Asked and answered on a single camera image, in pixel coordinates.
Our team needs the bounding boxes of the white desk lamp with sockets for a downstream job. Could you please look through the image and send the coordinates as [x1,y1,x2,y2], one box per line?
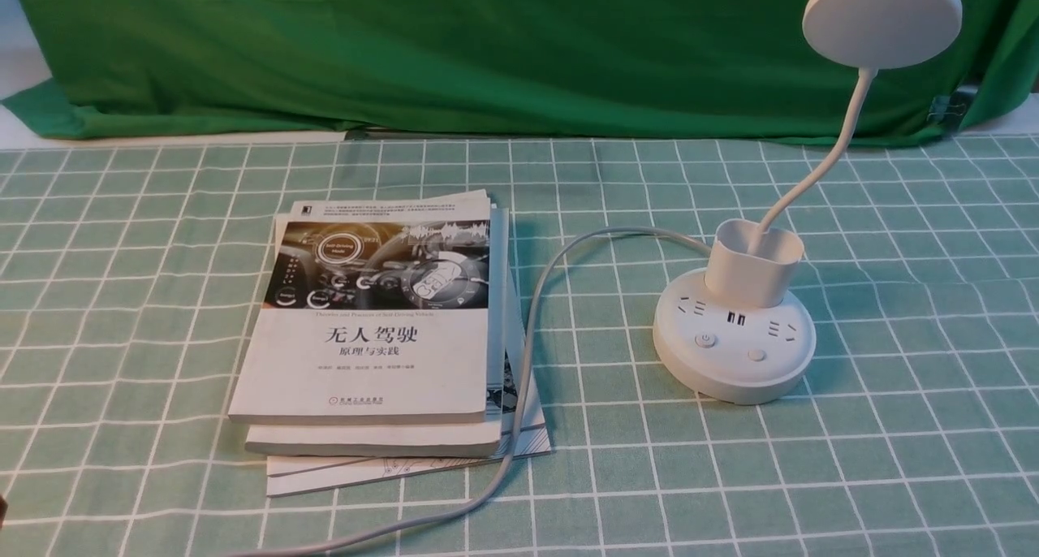
[652,0,964,405]

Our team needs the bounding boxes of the top self-driving textbook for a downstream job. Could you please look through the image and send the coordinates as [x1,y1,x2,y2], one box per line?
[228,198,492,425]

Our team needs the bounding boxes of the middle white book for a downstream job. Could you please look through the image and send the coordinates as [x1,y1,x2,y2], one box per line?
[245,189,510,459]

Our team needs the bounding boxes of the green backdrop cloth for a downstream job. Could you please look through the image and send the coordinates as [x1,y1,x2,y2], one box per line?
[2,0,1039,149]

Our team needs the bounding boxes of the bottom thin white booklet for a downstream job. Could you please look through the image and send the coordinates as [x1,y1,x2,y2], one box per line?
[266,279,524,498]

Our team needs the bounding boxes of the green checkered tablecloth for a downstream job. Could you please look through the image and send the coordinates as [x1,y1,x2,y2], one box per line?
[1,136,1038,556]

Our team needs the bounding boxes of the metal binder clip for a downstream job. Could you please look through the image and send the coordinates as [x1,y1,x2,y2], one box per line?
[927,86,977,132]

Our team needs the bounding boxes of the grey lamp power cable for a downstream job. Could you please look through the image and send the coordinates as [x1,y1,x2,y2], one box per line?
[230,227,714,557]

